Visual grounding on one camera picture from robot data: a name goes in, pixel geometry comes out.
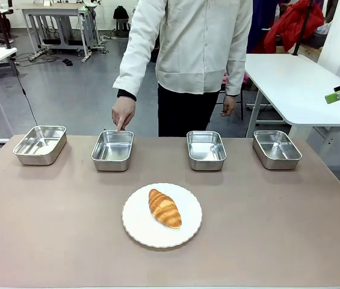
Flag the person's right forearm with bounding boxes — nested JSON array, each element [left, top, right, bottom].
[[112, 0, 170, 102]]

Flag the person's left forearm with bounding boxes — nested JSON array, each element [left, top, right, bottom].
[[224, 0, 253, 98]]

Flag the rectangular steel container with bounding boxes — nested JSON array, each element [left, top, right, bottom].
[[252, 129, 303, 171], [186, 130, 227, 172], [12, 125, 68, 166], [90, 129, 135, 172]]

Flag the person's left hand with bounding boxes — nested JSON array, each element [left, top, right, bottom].
[[220, 95, 237, 117]]

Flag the person's right hand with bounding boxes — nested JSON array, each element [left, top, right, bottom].
[[111, 96, 137, 132]]

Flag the white side table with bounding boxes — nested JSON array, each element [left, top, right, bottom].
[[243, 53, 340, 138]]

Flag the black tripod pole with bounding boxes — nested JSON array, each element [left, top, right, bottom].
[[291, 0, 314, 57]]

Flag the red jacket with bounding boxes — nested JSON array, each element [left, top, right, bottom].
[[263, 0, 326, 54]]

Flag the person's torso in cream shirt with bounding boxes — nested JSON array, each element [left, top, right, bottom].
[[112, 0, 253, 138]]

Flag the golden brown croissant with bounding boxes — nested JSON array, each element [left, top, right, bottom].
[[148, 188, 183, 230]]

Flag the white scalloped plate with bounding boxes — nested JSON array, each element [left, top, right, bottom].
[[122, 182, 203, 249]]

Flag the black backpack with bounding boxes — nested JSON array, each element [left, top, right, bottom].
[[113, 5, 130, 21]]

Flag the black stand pole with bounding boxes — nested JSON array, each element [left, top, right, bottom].
[[0, 0, 13, 51]]

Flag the grey workbench with frame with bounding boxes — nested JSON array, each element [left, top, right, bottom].
[[21, 0, 104, 63]]

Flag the black cable on floor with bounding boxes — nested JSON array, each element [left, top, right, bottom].
[[9, 58, 39, 127]]

